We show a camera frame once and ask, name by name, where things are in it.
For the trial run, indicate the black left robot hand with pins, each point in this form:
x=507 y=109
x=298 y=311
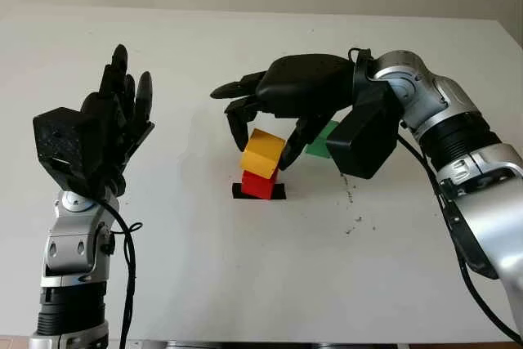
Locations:
x=114 y=128

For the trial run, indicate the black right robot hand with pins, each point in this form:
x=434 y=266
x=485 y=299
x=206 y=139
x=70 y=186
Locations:
x=306 y=83

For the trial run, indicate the green cube block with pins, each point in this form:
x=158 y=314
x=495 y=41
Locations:
x=318 y=146

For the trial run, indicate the yellow cube block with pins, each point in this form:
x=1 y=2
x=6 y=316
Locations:
x=259 y=157

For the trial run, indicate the red cube block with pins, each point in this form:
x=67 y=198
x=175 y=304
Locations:
x=255 y=187

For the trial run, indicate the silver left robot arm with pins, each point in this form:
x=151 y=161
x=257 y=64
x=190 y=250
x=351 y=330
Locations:
x=65 y=242

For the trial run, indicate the black tape strip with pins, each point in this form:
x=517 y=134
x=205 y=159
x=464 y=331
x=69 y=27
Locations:
x=281 y=193

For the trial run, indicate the dark robot torso edge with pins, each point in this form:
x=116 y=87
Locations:
x=265 y=345

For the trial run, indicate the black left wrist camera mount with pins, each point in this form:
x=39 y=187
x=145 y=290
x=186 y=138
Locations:
x=61 y=136

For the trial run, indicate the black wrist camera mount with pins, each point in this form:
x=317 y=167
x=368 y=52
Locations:
x=61 y=136
x=363 y=144

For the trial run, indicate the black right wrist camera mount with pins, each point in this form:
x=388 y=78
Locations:
x=363 y=144

